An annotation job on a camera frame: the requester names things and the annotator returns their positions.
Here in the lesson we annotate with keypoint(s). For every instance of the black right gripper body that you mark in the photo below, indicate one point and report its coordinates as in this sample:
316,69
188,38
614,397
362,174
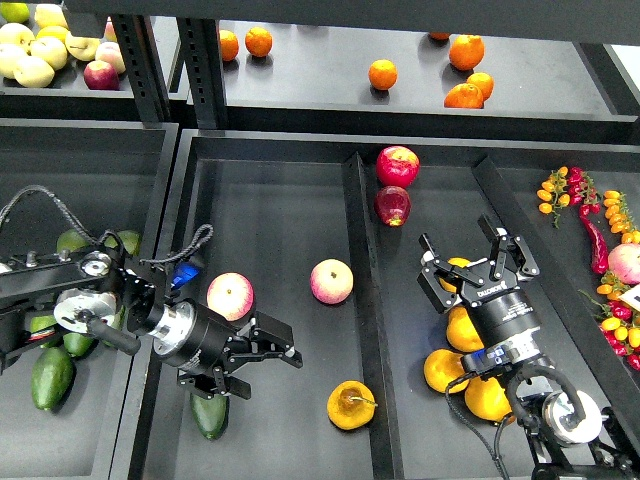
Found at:
502,316

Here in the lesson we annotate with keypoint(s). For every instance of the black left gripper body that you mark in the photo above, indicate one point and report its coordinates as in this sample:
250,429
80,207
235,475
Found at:
190,336

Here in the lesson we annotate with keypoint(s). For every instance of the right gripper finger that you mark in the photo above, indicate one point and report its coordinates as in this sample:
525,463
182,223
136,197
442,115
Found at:
510,254
440,280

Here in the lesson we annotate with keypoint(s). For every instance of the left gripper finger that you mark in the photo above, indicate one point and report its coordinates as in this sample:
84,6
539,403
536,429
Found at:
262,338
208,385

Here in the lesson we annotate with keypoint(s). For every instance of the dark green avocado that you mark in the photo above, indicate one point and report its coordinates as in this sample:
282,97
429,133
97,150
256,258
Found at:
210,415

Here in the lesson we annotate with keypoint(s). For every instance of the yellow pear with stem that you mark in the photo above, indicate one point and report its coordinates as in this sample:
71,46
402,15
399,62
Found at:
351,405

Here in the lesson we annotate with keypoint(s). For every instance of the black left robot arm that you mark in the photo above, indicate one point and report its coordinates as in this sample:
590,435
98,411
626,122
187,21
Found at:
101,291

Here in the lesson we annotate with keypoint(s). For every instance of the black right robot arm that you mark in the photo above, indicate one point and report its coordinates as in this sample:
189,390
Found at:
569,436

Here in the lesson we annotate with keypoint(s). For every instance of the yellow pear middle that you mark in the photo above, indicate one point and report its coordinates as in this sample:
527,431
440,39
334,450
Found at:
461,333

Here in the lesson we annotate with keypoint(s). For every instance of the yellow pear lower left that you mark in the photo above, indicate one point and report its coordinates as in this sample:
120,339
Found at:
441,367

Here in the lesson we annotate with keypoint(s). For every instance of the yellow pear bottom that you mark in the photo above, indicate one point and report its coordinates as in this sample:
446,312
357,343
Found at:
486,399

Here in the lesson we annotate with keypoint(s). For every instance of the green avocado top right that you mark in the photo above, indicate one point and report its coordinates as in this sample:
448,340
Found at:
131,240

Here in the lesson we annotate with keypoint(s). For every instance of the green avocado centre low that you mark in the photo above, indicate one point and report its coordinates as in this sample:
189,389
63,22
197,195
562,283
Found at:
78,345

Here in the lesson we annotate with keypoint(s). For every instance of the green avocado bottom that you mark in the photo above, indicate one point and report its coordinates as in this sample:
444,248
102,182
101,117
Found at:
51,377

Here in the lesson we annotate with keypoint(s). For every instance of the bright green avocado left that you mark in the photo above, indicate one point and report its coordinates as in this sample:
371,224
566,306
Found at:
43,330

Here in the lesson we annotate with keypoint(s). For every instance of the green avocado top left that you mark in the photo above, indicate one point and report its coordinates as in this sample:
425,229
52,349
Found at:
72,241

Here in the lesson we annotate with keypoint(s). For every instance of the pink apple left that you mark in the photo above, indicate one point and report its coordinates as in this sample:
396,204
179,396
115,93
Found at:
230,295

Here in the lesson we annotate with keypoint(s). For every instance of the pink apple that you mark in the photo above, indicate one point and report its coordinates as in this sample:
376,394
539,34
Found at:
230,295
331,281

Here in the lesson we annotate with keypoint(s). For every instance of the orange cherry tomato bunch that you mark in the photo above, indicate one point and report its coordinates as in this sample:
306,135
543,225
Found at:
553,195

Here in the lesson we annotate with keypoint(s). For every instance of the pink apple centre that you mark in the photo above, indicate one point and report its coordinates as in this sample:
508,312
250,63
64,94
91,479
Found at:
331,281

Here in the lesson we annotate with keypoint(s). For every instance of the dark red apple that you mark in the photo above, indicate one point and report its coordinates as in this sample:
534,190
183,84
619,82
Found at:
392,205

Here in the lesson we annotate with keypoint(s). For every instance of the red chili pepper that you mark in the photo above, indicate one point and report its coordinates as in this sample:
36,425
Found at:
599,251

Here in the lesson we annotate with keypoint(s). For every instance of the bright red apple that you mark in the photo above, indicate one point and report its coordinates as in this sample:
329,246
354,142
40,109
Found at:
397,166

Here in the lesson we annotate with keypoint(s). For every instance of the black middle divided tray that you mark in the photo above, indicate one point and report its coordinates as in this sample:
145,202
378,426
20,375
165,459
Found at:
278,207

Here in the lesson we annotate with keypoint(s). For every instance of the pink peach right edge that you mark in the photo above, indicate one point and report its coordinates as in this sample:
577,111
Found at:
623,262

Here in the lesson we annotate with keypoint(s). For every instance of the orange shelf front right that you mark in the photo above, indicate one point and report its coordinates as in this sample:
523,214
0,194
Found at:
464,95

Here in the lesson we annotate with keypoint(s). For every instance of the orange shelf right small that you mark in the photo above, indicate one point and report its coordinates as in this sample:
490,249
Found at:
484,82

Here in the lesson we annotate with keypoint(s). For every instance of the large orange on shelf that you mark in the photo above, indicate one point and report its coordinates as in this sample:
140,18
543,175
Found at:
466,52

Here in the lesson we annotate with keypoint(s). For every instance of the orange on shelf centre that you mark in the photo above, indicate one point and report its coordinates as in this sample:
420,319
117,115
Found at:
382,74

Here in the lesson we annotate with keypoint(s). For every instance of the black left tray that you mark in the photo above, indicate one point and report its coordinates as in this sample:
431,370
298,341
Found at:
111,175

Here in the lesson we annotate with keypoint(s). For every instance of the black upper shelf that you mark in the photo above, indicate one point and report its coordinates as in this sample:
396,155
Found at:
315,81

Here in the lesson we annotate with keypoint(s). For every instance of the red apple on shelf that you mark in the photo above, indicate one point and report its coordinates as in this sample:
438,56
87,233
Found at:
101,75

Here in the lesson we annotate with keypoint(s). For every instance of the orange on shelf left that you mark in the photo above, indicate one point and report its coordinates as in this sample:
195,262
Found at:
229,45

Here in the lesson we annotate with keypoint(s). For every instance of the pale yellow apple front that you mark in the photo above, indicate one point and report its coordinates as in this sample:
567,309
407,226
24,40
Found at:
33,72

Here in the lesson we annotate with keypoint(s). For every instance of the green lime on shelf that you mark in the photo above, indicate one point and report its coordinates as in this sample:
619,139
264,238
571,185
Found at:
15,12

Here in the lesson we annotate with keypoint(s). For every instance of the black shelf upright post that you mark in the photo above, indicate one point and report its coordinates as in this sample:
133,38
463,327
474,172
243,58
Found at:
201,51

